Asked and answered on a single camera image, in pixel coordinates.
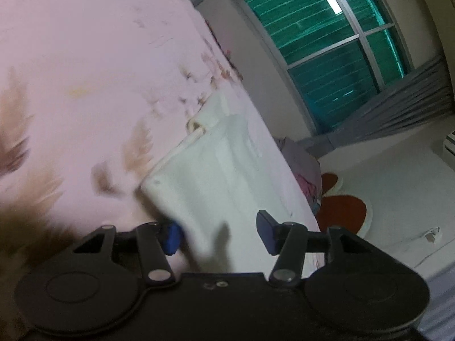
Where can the white air conditioner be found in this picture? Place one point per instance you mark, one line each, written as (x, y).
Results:
(450, 144)

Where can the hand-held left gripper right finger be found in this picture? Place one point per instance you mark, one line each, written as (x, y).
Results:
(266, 232)

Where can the window with green shutter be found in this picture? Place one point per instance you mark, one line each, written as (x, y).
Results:
(330, 49)

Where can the white wall charger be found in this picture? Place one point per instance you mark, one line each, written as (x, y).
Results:
(432, 233)

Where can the white knit sweater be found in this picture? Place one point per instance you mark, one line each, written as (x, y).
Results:
(213, 170)

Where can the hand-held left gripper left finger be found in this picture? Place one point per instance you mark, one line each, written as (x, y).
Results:
(172, 238)

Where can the bed with pink floral sheet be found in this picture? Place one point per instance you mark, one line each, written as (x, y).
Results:
(89, 60)

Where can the pile of folded clothes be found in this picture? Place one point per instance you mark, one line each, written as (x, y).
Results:
(305, 170)

